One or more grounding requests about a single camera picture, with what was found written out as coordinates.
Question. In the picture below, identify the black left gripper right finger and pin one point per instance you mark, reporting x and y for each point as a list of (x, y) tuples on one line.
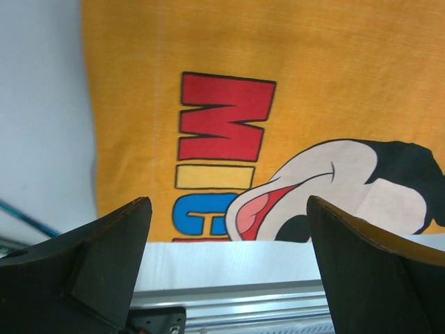
[(374, 280)]

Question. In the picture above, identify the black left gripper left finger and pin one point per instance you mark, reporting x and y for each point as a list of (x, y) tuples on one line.
[(79, 282)]

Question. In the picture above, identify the aluminium rail base frame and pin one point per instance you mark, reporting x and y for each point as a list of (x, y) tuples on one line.
[(289, 307)]

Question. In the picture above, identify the blue metallic spoon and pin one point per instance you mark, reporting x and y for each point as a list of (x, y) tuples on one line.
[(25, 218)]

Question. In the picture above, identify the orange Mickey Mouse placemat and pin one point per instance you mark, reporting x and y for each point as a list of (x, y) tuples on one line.
[(229, 115)]

